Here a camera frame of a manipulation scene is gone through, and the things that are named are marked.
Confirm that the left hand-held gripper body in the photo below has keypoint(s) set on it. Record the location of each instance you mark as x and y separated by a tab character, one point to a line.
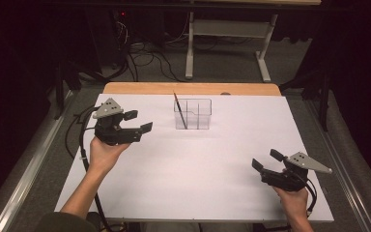
114	135

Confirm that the clear plastic organizer box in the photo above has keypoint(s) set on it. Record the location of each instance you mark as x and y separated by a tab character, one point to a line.
203	109

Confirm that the black metal stand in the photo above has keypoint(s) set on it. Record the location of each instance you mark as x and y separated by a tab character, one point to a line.
324	103
59	96

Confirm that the black computer tower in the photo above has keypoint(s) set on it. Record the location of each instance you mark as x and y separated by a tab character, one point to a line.
109	38

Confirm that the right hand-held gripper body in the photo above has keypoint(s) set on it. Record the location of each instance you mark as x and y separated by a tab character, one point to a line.
285	180

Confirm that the person's left hand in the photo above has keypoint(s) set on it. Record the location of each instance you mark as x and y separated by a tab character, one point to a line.
104	158

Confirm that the person's right hand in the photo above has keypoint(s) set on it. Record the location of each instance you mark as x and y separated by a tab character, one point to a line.
294	204

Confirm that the wooden table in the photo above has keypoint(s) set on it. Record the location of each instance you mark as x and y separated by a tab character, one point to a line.
174	88

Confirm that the white table cover board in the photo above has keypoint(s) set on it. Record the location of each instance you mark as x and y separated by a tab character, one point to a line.
190	177

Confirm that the black pencil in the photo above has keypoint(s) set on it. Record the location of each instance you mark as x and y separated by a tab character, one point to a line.
178	108

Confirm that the metal floor rail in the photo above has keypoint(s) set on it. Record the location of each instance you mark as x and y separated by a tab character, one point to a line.
29	177
344	180

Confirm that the white-legged desk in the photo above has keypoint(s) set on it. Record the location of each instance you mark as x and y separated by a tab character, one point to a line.
189	48

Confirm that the person's dark sleeve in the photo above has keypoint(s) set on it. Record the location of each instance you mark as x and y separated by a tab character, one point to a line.
64	224

